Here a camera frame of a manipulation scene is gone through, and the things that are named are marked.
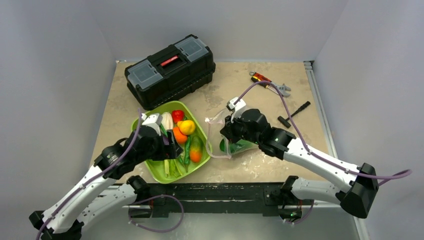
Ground toy bok choy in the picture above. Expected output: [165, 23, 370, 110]
[219, 139, 257, 155]

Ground clear zip top bag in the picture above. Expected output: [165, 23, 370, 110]
[205, 108, 243, 159]

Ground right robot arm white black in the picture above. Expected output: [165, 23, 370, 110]
[220, 108, 379, 219]

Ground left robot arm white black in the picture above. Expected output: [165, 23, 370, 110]
[29, 125, 183, 240]

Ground toy white garlic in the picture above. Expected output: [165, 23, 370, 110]
[161, 112, 174, 131]

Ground toy green beans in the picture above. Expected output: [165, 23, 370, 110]
[164, 159, 183, 178]

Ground toy orange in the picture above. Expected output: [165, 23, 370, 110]
[172, 126, 188, 145]

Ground black hammer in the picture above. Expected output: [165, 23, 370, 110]
[277, 101, 311, 129]

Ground toy green chili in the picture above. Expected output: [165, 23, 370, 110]
[183, 135, 192, 166]

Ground green plastic tray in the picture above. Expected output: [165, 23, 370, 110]
[144, 100, 211, 184]

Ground toy yellow lemon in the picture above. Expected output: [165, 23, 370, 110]
[177, 120, 196, 136]

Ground toy red pepper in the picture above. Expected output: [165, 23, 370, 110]
[171, 109, 185, 124]

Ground toy mango orange green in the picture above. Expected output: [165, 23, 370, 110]
[189, 135, 204, 163]

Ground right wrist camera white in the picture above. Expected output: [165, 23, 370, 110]
[226, 96, 247, 123]

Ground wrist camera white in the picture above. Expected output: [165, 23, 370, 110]
[226, 96, 247, 123]
[141, 113, 163, 136]

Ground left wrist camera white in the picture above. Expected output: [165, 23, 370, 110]
[141, 113, 163, 136]

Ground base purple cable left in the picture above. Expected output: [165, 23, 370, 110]
[128, 194, 185, 233]

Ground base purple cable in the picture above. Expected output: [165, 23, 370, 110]
[128, 194, 185, 233]
[283, 198, 316, 226]

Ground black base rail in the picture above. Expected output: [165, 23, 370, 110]
[128, 176, 312, 220]

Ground black toolbox red handle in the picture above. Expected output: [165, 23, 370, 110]
[124, 34, 216, 111]

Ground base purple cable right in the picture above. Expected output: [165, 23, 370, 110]
[283, 198, 316, 226]

